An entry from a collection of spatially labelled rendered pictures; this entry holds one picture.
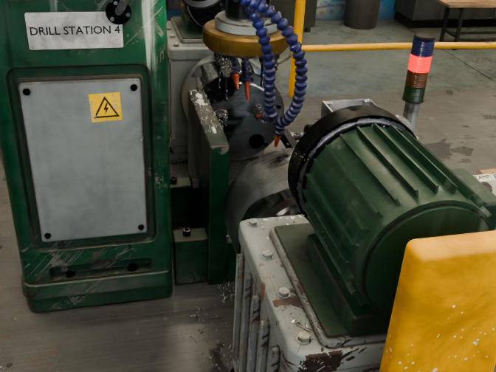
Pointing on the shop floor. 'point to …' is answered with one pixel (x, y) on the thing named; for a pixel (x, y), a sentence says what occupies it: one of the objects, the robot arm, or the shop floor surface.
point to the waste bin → (362, 14)
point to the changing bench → (463, 15)
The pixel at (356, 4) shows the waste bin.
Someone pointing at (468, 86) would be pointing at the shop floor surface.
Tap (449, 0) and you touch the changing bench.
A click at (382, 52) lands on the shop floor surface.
